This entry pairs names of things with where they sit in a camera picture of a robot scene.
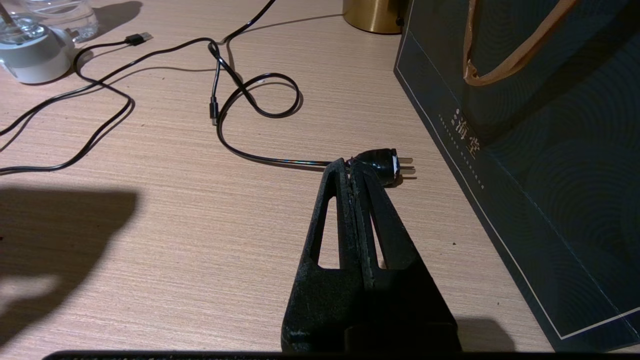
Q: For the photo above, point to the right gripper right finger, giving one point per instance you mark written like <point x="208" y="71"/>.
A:
<point x="400" y="300"/>

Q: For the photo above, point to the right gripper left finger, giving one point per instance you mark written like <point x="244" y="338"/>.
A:
<point x="325" y="300"/>

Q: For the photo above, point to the dark gift bag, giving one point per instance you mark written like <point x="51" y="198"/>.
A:
<point x="550" y="175"/>

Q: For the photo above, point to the brass desk lamp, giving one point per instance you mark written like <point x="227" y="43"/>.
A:
<point x="372" y="15"/>

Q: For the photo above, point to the small glass bulb night light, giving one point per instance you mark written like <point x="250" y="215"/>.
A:
<point x="35" y="55"/>

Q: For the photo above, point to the water bottle with red cap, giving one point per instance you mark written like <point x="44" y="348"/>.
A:
<point x="65" y="15"/>

